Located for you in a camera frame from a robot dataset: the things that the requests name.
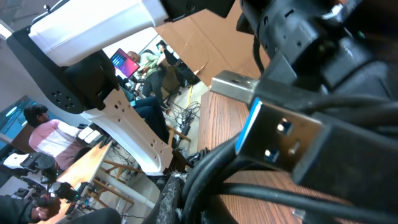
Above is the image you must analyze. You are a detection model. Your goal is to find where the wooden workbench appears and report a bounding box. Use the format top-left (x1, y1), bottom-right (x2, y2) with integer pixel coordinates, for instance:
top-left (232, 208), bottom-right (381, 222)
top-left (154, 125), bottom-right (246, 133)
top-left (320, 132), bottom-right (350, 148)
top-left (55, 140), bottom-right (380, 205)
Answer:
top-left (37, 140), bottom-right (147, 224)

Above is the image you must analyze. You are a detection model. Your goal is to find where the black USB-A cable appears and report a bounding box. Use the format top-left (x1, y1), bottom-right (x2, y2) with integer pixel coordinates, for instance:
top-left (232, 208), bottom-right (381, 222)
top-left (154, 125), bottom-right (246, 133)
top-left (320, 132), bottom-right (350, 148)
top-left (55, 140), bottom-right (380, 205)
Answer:
top-left (180, 70), bottom-right (398, 224)

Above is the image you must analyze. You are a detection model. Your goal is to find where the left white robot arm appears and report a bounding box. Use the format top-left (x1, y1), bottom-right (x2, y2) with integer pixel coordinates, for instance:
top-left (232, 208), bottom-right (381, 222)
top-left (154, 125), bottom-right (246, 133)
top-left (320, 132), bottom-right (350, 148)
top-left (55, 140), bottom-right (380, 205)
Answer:
top-left (6, 1), bottom-right (397, 179)

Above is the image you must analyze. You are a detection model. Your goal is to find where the cardboard sheet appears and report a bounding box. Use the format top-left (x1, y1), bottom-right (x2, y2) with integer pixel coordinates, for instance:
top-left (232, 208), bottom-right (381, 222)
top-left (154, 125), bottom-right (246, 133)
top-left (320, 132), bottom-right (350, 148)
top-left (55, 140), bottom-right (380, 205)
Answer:
top-left (155, 1), bottom-right (261, 86)

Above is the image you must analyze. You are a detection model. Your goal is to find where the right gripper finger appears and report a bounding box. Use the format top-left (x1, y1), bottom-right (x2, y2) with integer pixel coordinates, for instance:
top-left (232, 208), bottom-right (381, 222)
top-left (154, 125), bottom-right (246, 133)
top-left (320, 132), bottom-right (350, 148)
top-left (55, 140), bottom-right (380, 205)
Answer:
top-left (142, 172), bottom-right (187, 224)

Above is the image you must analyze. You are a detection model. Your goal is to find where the person in green shirt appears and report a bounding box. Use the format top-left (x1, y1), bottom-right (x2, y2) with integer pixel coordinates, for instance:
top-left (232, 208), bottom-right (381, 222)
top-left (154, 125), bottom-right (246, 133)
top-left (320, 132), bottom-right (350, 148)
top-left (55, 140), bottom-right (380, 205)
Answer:
top-left (127, 51), bottom-right (165, 104)

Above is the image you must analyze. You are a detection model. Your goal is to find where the monitor with red screen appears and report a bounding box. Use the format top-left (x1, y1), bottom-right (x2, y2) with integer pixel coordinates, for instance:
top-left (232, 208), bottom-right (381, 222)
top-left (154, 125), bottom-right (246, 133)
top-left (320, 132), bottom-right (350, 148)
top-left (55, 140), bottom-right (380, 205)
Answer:
top-left (110, 49), bottom-right (140, 78)

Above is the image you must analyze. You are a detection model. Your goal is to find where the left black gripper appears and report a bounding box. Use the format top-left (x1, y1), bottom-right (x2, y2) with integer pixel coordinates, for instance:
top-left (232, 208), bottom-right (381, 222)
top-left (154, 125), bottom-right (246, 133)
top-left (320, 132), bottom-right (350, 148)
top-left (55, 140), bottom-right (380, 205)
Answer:
top-left (237, 0), bottom-right (397, 100)

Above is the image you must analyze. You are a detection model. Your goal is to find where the person in pink shirt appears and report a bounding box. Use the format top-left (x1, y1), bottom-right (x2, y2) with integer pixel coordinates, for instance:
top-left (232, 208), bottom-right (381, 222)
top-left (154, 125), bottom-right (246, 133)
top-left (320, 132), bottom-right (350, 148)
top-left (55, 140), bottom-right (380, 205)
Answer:
top-left (24, 105), bottom-right (91, 170)

